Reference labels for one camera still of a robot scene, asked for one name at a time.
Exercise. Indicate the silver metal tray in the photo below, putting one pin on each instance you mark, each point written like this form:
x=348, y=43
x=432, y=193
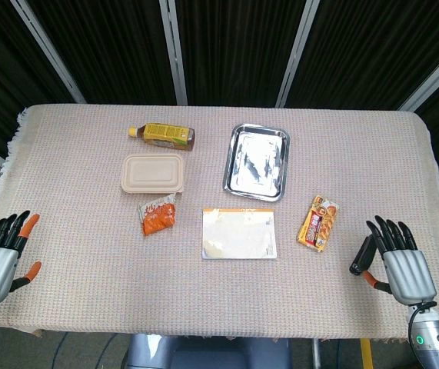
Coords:
x=257, y=162

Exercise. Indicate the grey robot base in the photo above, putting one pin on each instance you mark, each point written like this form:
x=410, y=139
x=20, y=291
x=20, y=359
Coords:
x=203, y=351

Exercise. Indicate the yellow snack bar package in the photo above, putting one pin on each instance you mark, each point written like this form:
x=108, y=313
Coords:
x=318, y=223

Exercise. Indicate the beige woven tablecloth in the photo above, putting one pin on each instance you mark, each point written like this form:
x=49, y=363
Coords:
x=88, y=250

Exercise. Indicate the beige lidded food container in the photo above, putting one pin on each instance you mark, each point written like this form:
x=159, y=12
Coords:
x=153, y=173

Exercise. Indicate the yellow-label tea bottle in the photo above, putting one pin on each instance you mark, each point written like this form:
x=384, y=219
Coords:
x=163, y=136

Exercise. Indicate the orange snack packet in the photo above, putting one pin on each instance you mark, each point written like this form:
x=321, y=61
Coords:
x=157, y=215

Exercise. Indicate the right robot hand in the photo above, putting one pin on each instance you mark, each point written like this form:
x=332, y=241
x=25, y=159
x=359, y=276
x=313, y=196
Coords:
x=405, y=269

